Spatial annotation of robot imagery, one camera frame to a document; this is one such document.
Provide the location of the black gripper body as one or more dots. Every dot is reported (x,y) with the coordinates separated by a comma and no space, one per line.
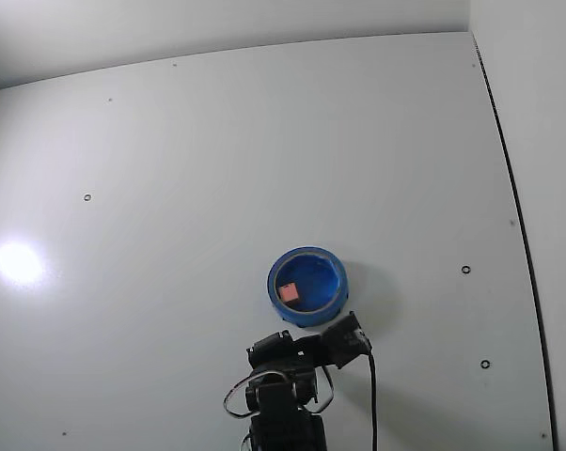
(273,347)

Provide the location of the small orange cube block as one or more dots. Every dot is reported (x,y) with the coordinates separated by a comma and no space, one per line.
(288,293)

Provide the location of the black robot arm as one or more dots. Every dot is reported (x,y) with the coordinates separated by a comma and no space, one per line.
(278,415)

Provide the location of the blue tape roll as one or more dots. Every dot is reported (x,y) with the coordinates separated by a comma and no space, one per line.
(320,282)

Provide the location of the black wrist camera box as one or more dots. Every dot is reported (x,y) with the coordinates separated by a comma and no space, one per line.
(348,339)

